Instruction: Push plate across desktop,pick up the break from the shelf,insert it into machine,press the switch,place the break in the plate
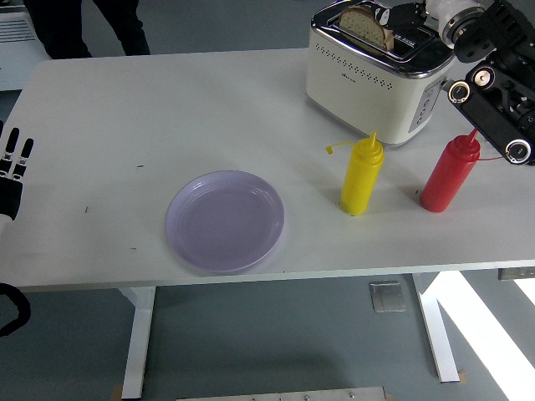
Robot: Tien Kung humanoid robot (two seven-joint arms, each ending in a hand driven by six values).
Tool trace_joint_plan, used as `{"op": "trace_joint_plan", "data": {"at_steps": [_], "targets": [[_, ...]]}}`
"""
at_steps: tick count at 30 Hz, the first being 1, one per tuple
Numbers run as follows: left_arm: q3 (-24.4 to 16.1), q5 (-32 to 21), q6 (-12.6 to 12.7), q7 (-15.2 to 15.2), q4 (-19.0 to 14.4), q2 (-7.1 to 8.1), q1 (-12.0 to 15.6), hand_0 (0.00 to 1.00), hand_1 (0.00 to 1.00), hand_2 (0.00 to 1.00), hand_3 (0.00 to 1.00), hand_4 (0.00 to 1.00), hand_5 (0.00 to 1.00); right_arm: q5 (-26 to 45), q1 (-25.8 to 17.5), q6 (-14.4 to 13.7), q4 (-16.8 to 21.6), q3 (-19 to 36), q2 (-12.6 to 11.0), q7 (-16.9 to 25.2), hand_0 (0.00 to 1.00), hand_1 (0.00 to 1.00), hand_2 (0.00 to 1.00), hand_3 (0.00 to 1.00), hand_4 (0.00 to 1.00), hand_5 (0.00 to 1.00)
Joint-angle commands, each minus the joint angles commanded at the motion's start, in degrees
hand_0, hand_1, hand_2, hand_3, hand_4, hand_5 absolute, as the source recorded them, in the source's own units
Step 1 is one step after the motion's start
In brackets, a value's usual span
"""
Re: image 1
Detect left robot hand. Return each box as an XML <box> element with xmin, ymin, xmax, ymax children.
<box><xmin>0</xmin><ymin>120</ymin><xmax>34</xmax><ymax>226</ymax></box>

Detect white chrome two-slot toaster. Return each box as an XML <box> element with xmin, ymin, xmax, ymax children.
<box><xmin>304</xmin><ymin>0</ymin><xmax>461</xmax><ymax>150</ymax></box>

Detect brown-crust bread slice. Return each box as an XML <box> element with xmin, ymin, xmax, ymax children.
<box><xmin>337</xmin><ymin>4</ymin><xmax>396</xmax><ymax>52</ymax></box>

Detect person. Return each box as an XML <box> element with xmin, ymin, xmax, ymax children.
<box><xmin>23</xmin><ymin>0</ymin><xmax>151</xmax><ymax>60</ymax></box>

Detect grey table control panel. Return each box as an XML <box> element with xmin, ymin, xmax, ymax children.
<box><xmin>497</xmin><ymin>266</ymin><xmax>535</xmax><ymax>281</ymax></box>

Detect grey metal floor box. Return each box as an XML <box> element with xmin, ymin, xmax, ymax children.
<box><xmin>369</xmin><ymin>282</ymin><xmax>407</xmax><ymax>313</ymax></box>

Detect red squeeze bottle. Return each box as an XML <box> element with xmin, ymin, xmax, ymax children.
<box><xmin>419</xmin><ymin>128</ymin><xmax>509</xmax><ymax>215</ymax></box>

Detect white slatted cabinet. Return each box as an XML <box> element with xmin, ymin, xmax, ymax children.
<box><xmin>0</xmin><ymin>10</ymin><xmax>54</xmax><ymax>92</ymax></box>

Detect yellow squeeze bottle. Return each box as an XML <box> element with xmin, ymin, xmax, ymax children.
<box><xmin>325</xmin><ymin>130</ymin><xmax>385</xmax><ymax>217</ymax></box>

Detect white table leg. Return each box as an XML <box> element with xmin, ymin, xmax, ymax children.
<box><xmin>410</xmin><ymin>273</ymin><xmax>461</xmax><ymax>383</ymax></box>
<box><xmin>118</xmin><ymin>286</ymin><xmax>156</xmax><ymax>398</ymax></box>

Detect purple round plate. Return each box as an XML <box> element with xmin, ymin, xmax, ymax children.
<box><xmin>165</xmin><ymin>169</ymin><xmax>286</xmax><ymax>275</ymax></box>

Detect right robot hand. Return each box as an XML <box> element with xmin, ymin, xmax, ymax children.
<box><xmin>374</xmin><ymin>0</ymin><xmax>482</xmax><ymax>31</ymax></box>

